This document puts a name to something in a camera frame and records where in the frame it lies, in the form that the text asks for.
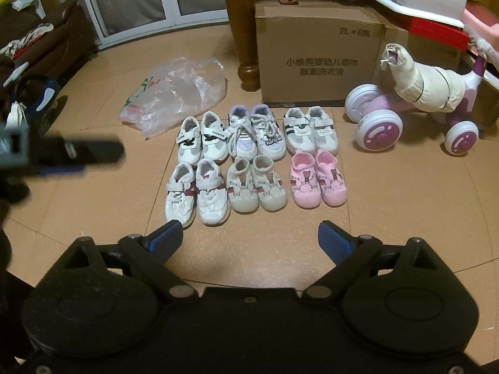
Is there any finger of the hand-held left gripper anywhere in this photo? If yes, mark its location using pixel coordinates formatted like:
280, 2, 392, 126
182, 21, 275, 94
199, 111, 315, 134
39, 136, 125, 174

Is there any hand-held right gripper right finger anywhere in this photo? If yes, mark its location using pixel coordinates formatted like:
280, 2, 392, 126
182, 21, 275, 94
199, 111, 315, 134
303, 221, 435, 302

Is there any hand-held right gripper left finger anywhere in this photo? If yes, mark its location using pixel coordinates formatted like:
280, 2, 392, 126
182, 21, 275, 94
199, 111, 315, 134
64, 220, 197, 304

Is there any white sneaker maroon trim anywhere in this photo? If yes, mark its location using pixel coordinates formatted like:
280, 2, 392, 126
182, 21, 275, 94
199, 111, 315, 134
195, 161, 229, 227
164, 162, 199, 228

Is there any pink patterned sock shoe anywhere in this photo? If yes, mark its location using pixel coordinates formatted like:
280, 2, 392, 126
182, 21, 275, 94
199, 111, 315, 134
289, 153, 324, 208
314, 149, 348, 207

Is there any lavender white lace sneaker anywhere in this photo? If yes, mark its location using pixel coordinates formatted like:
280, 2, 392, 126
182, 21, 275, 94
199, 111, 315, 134
227, 105, 259, 158
249, 104, 284, 161

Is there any patterned cloth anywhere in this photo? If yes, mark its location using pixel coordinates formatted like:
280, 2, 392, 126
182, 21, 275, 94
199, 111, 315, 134
0, 23, 55, 59

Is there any clear plastic bag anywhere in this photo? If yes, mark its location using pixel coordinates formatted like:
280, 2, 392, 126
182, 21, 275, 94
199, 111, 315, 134
119, 56, 229, 140

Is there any pink white toddler balance bike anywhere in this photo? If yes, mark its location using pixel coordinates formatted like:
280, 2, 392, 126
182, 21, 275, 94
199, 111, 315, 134
345, 35, 499, 157

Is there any brown sofa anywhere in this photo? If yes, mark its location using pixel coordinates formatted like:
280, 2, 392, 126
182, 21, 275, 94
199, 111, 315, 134
0, 0, 98, 98

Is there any cream padded cloth cover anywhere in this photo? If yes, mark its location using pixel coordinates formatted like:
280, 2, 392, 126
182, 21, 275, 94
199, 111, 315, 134
380, 43, 466, 113

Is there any brown wooden table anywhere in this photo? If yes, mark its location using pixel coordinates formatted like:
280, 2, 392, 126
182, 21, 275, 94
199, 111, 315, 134
221, 0, 266, 92

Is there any large printed cardboard box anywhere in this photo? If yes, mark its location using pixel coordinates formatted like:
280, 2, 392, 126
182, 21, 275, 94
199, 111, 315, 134
254, 0, 386, 109

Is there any red flat box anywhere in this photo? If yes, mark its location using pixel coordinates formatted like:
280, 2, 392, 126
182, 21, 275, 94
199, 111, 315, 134
407, 17, 470, 53

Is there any pink potty chair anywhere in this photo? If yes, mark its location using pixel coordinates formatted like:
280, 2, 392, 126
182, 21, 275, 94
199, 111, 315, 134
462, 2, 499, 47

